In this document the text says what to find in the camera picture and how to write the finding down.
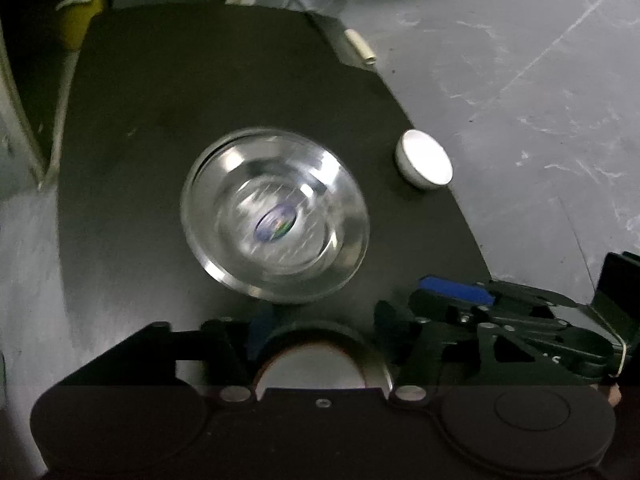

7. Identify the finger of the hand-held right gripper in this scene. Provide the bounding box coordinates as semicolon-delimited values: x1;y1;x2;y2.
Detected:
419;275;587;319
409;291;572;334

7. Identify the large steel plate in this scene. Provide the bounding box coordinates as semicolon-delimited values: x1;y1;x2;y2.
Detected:
181;127;372;306

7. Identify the plain white bowl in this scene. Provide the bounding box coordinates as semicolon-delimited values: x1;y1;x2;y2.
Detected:
394;129;454;191

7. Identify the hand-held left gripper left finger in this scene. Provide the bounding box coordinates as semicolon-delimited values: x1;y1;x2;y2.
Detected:
62;309;277;402

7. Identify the white bowl with red print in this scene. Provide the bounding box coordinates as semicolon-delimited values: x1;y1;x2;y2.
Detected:
252;323;392;392

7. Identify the yellow bin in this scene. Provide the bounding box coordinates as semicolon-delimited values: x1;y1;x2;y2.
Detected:
54;0;109;52

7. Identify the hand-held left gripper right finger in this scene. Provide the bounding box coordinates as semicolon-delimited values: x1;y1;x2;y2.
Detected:
375;301;501;404

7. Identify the small white cylinder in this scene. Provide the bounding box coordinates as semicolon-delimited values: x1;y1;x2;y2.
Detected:
309;10;377;67

